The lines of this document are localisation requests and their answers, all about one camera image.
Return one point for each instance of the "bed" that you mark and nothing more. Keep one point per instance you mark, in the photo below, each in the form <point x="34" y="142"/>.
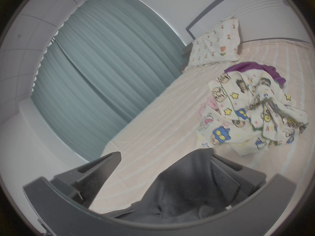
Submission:
<point x="172" y="112"/>

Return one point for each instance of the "white printed pyjamas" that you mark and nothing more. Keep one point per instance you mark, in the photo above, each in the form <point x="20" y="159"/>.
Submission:
<point x="248" y="107"/>

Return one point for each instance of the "grey bedside table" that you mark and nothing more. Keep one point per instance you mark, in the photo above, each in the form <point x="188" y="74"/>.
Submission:
<point x="187" y="55"/>

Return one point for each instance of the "purple garment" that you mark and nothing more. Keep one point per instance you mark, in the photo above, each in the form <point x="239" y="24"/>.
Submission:
<point x="248" y="65"/>

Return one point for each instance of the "pink garment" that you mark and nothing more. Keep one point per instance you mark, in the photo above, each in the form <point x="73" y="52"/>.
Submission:
<point x="211" y="104"/>

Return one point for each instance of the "blue-green curtain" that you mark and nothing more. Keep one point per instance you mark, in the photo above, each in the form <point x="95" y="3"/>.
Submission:
<point x="98" y="63"/>

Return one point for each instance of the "black garment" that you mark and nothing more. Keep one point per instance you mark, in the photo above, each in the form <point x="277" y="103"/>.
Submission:
<point x="187" y="185"/>

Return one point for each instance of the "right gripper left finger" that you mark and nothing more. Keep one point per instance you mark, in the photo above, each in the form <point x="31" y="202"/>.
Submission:
<point x="97" y="172"/>

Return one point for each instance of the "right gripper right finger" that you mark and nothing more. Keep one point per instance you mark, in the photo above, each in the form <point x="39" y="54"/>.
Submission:
<point x="246" y="178"/>

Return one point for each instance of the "white printed pillow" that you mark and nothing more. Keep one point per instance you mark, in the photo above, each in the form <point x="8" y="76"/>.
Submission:
<point x="214" y="45"/>

